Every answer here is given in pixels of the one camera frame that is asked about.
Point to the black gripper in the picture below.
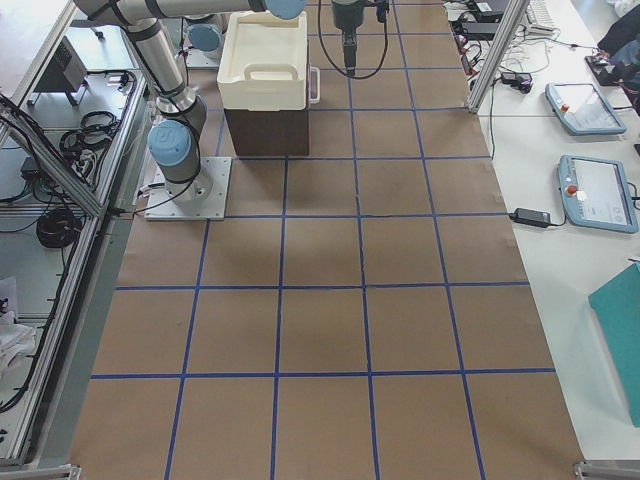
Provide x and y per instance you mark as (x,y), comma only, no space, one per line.
(345,16)

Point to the dark brown drawer cabinet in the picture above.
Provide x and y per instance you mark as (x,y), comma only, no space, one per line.
(269,133)

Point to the cream plastic tray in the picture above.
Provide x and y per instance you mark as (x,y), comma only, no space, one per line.
(264,63)

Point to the upper teach pendant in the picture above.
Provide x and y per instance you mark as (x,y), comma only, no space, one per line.
(582,110)

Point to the teach pendant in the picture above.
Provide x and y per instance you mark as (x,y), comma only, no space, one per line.
(582,110)
(595,194)

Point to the black power adapter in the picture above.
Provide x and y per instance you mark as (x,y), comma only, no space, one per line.
(530,217)

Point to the brown paper table mat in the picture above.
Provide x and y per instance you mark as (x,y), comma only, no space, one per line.
(361,313)

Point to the grey electronics box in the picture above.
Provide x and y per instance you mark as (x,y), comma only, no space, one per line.
(65,73)

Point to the lower teach pendant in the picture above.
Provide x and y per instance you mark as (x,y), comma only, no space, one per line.
(595,194)

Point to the teal box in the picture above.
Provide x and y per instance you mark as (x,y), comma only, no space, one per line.
(616,304)

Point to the aluminium frame post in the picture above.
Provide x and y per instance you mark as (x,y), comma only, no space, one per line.
(505,33)

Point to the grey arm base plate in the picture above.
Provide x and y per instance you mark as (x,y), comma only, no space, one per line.
(204,199)

